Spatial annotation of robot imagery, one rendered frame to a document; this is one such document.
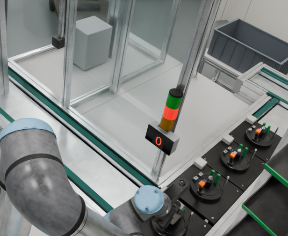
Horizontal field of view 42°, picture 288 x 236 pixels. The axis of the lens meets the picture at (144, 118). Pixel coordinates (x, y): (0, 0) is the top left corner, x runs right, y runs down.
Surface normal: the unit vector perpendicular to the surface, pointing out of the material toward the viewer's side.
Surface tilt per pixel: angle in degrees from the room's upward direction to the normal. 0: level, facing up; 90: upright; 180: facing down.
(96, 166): 0
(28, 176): 32
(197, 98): 0
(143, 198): 39
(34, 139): 9
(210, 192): 0
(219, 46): 90
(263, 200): 25
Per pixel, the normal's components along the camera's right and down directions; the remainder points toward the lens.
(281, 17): -0.88, 0.16
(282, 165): -0.15, -0.56
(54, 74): 0.18, -0.75
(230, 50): -0.65, 0.40
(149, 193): -0.28, -0.32
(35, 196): 0.07, 0.00
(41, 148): 0.41, -0.77
